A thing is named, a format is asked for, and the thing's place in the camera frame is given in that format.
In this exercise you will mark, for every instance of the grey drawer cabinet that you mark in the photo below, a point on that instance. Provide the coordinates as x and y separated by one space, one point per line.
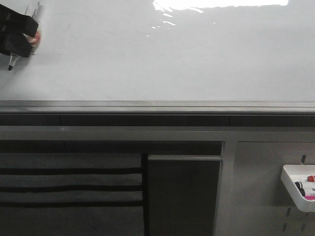
46 194

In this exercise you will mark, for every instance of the white plastic wall tray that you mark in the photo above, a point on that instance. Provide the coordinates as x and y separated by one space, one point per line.
293 173

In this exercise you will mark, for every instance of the dark grey cabinet door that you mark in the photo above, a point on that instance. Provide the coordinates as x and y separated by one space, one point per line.
183 191

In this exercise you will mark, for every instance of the red capped marker in tray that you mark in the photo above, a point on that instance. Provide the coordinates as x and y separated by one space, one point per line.
311 178

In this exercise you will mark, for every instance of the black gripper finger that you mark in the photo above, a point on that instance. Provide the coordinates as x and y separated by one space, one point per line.
14 22
14 43

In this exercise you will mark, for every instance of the black capped marker in tray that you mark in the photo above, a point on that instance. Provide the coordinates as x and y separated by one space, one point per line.
307 189

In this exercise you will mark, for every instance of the pink item in tray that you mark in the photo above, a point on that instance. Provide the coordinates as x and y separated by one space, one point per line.
310 197

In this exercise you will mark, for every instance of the white black-tipped whiteboard marker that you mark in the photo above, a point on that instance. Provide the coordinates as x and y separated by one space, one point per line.
31 10

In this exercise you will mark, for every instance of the grey slotted wall panel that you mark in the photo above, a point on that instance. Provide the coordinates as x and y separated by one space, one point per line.
260 204

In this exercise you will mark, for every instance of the large white whiteboard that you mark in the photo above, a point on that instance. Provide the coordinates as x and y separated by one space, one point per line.
173 56

